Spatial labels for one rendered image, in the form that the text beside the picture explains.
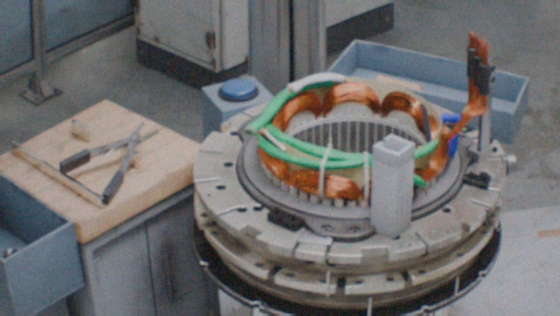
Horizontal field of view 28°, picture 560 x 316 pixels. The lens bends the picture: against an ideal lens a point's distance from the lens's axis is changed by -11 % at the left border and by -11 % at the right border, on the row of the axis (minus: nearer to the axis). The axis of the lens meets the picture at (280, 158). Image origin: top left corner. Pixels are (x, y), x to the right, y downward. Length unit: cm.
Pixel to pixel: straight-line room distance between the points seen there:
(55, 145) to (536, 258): 70
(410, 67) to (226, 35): 206
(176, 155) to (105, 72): 263
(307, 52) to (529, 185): 174
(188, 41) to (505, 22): 125
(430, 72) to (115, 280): 51
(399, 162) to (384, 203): 5
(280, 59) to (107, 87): 220
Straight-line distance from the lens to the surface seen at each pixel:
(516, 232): 173
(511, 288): 161
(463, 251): 119
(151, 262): 134
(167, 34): 379
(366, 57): 158
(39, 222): 129
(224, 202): 119
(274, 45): 168
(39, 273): 122
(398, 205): 112
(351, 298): 116
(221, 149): 128
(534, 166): 344
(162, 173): 130
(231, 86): 151
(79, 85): 389
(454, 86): 156
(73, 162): 128
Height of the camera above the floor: 173
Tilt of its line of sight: 30 degrees down
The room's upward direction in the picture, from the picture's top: 1 degrees counter-clockwise
